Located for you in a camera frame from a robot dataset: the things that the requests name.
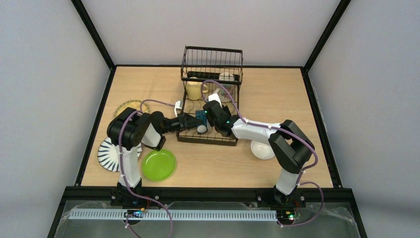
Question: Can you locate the black rimmed white bowl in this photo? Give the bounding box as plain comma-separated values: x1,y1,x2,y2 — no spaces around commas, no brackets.
195,110,209,135

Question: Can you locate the yellow ceramic mug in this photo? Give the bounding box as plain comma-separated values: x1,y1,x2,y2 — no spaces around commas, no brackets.
186,81,209,101

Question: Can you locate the black wire dish rack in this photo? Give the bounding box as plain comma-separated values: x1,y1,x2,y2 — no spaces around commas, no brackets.
176,46,243,146

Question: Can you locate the plain white bowl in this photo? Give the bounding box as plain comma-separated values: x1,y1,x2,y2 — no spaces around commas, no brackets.
250,141,275,160

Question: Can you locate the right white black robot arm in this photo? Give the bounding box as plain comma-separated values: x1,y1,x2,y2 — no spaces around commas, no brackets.
203,100,318,195

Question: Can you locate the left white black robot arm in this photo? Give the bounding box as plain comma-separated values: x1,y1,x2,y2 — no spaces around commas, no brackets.
106,107,204,197

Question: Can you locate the green plastic plate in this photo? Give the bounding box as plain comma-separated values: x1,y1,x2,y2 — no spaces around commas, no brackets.
142,149,177,182

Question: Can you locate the woven bamboo plate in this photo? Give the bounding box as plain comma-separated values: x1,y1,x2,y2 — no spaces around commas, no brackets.
113,99,150,119

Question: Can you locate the blue striped white plate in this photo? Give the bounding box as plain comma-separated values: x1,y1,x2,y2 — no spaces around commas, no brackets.
97,137,143,173

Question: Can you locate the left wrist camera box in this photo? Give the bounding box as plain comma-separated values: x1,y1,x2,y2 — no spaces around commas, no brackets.
174,100,183,116

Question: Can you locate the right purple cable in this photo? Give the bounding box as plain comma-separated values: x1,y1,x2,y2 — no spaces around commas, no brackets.
200,79,325,228

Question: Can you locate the purple cable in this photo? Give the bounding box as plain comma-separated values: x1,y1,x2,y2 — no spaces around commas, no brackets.
200,79,325,228
118,99,174,238

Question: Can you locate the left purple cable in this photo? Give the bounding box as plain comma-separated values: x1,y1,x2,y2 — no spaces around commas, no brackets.
118,99,174,238

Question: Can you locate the white slotted cable duct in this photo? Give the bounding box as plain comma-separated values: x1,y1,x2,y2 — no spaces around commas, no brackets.
68,208,277,222

